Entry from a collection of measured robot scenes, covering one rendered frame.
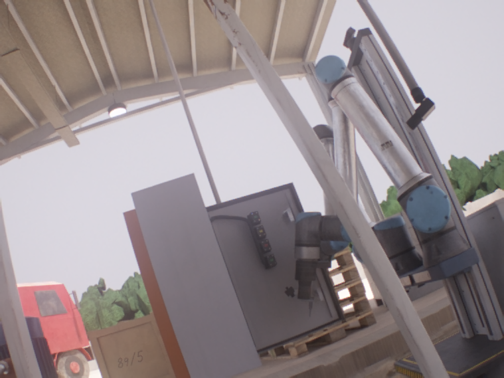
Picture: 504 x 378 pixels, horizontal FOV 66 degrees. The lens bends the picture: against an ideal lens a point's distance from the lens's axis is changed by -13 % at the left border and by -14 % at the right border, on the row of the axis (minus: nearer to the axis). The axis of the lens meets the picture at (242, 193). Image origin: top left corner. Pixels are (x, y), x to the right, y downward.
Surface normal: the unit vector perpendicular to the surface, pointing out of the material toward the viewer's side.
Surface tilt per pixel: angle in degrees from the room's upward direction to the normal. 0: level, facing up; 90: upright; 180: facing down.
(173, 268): 90
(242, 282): 90
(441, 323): 90
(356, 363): 90
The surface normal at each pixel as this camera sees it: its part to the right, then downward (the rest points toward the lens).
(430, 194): -0.38, -0.04
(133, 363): -0.09, -0.25
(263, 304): 0.17, -0.33
